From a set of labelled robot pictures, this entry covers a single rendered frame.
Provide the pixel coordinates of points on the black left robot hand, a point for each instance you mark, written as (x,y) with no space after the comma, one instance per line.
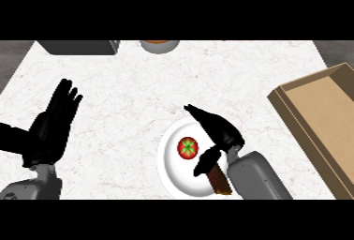
(53,125)

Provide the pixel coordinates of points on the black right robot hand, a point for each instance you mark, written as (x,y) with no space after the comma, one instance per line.
(218,128)

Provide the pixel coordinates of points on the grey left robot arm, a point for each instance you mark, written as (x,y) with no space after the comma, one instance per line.
(34,184)

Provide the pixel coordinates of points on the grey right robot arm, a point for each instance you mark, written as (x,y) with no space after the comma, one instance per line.
(255,176)

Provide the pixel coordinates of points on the red tomato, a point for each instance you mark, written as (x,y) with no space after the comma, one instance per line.
(187,148)

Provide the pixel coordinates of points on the white plate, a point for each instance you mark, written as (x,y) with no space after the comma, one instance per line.
(182,175)

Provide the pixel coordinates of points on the cardboard box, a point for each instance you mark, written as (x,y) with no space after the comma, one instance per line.
(317,125)

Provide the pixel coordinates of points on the brown stick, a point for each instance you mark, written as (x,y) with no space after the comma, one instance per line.
(220,180)

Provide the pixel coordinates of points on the dark grey appliance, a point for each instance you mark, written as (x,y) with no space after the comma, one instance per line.
(78,47)

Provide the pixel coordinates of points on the grey round pot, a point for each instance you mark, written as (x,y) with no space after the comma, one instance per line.
(159,46)

